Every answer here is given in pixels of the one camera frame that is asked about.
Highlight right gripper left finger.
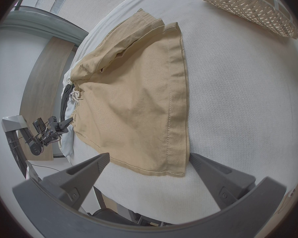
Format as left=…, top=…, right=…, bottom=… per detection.
left=43, top=153, right=110, bottom=211

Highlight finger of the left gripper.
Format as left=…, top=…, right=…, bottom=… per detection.
left=60, top=118, right=73, bottom=130

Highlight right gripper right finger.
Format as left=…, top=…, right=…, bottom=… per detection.
left=189, top=153, right=257, bottom=211

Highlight tan shorts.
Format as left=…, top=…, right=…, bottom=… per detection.
left=71, top=8, right=191, bottom=177

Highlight pale grey garment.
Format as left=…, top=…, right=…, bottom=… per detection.
left=61, top=93, right=76, bottom=158

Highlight black garment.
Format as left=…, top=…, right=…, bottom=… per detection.
left=60, top=83, right=74, bottom=123

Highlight white garment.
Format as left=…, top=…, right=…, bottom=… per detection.
left=62, top=67, right=76, bottom=101

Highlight bed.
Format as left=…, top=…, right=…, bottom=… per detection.
left=19, top=0, right=298, bottom=225

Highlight round woven basket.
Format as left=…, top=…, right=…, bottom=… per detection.
left=190, top=0, right=298, bottom=39

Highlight grey-green curtain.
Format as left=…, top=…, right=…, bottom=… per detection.
left=0, top=10, right=90, bottom=46

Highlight window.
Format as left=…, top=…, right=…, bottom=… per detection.
left=14, top=0, right=115, bottom=33

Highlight black cable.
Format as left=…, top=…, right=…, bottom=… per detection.
left=30, top=163, right=63, bottom=172

